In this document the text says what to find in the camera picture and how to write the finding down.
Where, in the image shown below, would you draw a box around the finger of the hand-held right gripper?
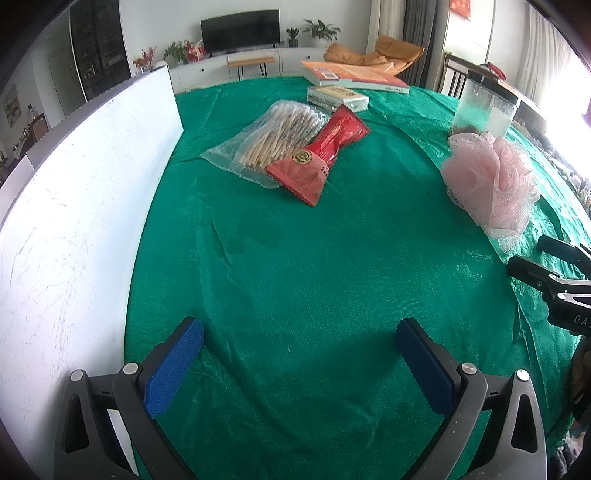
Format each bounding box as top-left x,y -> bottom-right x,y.
505,255 -> 561,301
538,235 -> 591,280

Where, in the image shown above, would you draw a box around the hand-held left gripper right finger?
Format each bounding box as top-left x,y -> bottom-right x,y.
396,318 -> 548,480

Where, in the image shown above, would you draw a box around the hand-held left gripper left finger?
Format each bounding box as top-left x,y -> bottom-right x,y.
53,316 -> 205,480

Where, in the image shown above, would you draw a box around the pink bath pouf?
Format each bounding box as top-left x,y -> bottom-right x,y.
440,131 -> 541,254

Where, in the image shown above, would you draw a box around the red packet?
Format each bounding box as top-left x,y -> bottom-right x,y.
265,104 -> 371,208

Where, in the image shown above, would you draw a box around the clear bag of wooden sticks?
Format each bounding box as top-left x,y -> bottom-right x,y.
200,99 -> 331,189

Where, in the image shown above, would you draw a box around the green tablecloth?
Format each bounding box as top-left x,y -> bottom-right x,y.
124,76 -> 591,480

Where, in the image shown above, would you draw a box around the clear plastic container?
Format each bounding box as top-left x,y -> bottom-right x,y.
450,69 -> 520,138

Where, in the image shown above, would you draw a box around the white board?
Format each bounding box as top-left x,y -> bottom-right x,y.
0,65 -> 184,480

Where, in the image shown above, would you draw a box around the white curtain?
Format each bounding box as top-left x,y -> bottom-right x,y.
515,7 -> 573,112

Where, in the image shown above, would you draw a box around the dark wooden chair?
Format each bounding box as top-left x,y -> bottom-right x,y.
443,52 -> 546,134

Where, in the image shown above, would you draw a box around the grey curtain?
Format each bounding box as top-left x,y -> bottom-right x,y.
402,0 -> 437,88

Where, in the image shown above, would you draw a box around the silver card box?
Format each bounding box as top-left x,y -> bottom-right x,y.
307,85 -> 370,113

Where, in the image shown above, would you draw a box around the orange lounge chair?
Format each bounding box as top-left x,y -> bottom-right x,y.
323,34 -> 424,77

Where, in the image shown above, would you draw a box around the large orange book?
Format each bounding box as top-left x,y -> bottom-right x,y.
301,60 -> 411,95

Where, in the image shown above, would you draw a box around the white television cabinet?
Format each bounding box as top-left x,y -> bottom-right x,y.
168,46 -> 333,90

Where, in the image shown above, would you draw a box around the red flowers in vase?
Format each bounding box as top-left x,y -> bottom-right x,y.
132,46 -> 158,75

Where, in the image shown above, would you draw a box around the leafy potted plant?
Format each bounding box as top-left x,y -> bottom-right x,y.
164,41 -> 189,65

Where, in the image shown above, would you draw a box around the wooden bench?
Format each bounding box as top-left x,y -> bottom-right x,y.
227,56 -> 276,80

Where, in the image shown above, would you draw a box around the large green potted plant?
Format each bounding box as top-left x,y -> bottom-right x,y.
303,18 -> 341,47

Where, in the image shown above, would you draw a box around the dark bookshelf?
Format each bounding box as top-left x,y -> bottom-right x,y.
69,0 -> 132,104

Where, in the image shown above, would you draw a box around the black television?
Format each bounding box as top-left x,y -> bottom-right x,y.
201,9 -> 281,53

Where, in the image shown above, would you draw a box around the framed wall painting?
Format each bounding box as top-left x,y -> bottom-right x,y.
4,84 -> 23,126

